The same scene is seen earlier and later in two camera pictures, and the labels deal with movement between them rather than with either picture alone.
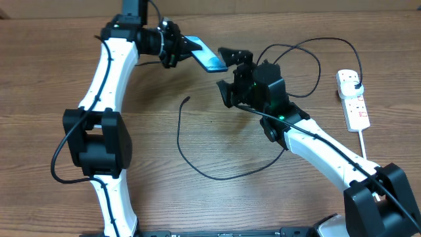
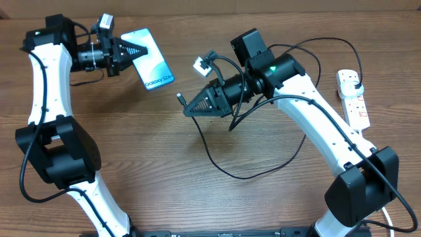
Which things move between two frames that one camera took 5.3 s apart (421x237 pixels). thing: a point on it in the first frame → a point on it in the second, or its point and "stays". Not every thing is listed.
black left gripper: x=176 y=41 → x=119 y=47
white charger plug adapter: x=350 y=89 stays
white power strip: x=354 y=110 stays
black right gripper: x=239 y=77 → x=218 y=99
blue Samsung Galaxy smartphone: x=208 y=60 → x=152 y=68
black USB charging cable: x=281 y=153 → x=246 y=177
